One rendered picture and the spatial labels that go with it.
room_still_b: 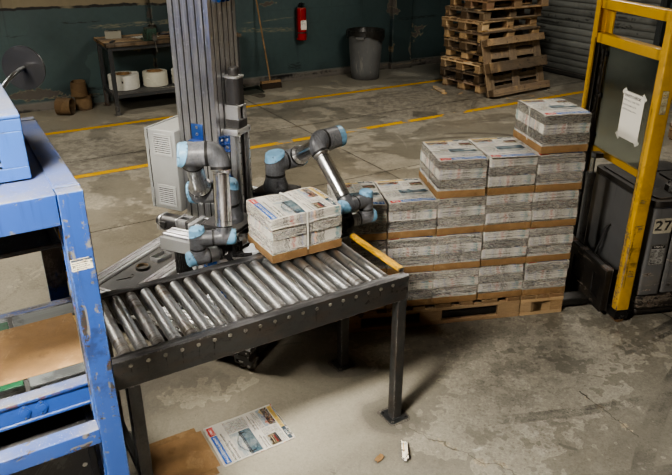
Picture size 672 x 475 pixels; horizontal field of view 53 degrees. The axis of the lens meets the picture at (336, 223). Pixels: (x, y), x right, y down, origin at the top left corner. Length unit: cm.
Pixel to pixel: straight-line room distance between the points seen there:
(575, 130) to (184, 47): 218
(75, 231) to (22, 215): 15
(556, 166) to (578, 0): 768
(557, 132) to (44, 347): 282
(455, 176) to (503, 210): 39
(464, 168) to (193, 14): 165
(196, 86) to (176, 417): 169
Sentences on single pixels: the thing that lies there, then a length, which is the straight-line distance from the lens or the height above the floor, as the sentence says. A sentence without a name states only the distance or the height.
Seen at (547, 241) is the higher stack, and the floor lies 51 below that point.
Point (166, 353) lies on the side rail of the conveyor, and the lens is 264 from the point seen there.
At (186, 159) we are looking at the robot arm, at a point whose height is 128.
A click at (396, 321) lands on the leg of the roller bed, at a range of 315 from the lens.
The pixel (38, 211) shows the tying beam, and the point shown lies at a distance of 208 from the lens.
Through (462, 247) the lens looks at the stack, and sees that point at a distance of 400.
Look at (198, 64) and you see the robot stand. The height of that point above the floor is 160.
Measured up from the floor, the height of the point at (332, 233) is 88.
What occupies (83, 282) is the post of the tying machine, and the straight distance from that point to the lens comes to 218.
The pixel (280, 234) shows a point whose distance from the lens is 309.
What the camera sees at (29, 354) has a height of 80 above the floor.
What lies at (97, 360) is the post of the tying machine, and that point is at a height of 97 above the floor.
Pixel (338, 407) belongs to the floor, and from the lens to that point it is 354.
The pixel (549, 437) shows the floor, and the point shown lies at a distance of 353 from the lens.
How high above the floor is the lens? 225
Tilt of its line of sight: 24 degrees down
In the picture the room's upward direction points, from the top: straight up
